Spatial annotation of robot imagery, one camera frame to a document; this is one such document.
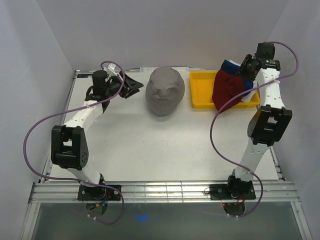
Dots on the grey bucket hat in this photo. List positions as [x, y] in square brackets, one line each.
[164, 90]

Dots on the blue label sticker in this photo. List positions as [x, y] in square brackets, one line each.
[84, 75]

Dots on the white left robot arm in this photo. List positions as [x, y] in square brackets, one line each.
[69, 148]

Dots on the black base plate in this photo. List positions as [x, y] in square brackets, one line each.
[222, 192]
[100, 192]

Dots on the yellow plastic tray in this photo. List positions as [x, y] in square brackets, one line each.
[201, 89]

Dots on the teal bucket hat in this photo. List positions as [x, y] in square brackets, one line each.
[161, 114]

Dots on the aluminium frame rail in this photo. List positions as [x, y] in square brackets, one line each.
[158, 192]

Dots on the maroon bucket hat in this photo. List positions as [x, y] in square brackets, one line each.
[219, 96]

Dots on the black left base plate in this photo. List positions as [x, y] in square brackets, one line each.
[100, 192]

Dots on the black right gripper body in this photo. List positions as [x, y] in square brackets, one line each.
[247, 73]

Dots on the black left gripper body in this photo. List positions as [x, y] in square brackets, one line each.
[114, 88]

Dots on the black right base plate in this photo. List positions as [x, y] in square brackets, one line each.
[222, 192]

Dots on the white bucket hat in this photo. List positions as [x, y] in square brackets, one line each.
[246, 98]

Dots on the blue bucket hat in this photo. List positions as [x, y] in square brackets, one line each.
[247, 83]

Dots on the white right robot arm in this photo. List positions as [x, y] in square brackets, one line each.
[271, 119]

